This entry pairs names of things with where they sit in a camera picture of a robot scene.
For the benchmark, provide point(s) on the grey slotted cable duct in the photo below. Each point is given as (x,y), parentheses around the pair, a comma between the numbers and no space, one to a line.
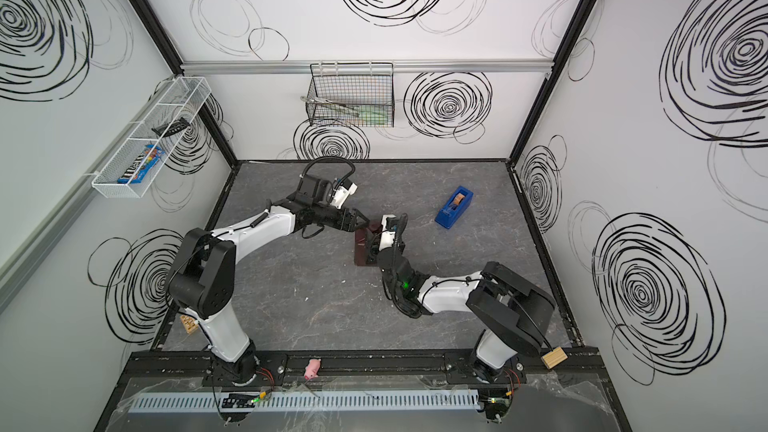
(309,401)

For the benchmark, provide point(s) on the green item in basket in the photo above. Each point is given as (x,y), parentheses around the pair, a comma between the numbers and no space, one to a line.
(372,115)

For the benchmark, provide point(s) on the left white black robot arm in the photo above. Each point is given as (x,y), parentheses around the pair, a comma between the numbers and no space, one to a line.
(201,279)

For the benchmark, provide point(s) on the red wrapping paper sheet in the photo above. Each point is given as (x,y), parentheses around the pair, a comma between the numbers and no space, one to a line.
(366,244)

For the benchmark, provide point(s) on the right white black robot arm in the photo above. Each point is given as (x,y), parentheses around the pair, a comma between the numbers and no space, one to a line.
(514,311)

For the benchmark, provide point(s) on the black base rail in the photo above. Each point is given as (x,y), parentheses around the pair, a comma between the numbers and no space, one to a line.
(282,368)

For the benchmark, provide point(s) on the white wire wall shelf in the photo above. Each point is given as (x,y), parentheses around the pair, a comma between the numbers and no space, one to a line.
(185,153)

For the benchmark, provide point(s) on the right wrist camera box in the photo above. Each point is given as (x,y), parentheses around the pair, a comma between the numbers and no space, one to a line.
(389,237)

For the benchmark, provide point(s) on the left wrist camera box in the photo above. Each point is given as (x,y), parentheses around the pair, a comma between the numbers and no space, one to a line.
(342,192)

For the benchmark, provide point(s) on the small wooden block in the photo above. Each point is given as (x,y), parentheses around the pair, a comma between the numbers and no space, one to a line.
(554,357)

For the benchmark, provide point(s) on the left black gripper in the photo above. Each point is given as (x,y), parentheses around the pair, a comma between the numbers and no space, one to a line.
(350,226)

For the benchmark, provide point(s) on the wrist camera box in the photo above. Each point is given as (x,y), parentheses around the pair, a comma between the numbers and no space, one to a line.
(342,192)
(389,237)

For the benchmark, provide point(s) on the blue tape dispenser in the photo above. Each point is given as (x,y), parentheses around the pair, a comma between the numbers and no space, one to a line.
(454,207)

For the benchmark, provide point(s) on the small pink pig figure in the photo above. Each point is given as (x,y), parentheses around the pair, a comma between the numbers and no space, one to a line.
(312,369)

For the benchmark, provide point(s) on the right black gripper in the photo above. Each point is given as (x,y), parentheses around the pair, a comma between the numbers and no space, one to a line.
(379,255)

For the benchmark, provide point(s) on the metal tongs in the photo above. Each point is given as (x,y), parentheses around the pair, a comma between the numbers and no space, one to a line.
(336,106)

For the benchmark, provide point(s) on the wooden stamped tile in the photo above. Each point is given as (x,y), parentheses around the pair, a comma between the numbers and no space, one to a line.
(189,323)

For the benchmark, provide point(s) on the blue candy packet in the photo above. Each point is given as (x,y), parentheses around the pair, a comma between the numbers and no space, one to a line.
(141,166)

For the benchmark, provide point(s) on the black wire wall basket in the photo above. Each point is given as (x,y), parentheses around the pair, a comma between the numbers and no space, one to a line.
(350,83)

